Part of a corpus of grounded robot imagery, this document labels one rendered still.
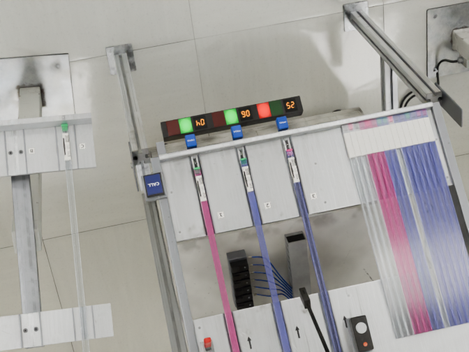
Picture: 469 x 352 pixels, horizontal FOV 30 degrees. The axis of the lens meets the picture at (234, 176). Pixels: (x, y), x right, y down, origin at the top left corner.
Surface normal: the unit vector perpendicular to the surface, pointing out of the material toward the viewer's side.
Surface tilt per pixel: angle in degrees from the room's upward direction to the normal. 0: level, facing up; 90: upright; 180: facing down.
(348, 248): 0
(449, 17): 0
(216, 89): 0
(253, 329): 45
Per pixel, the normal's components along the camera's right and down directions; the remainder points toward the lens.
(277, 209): 0.05, -0.25
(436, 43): 0.18, 0.48
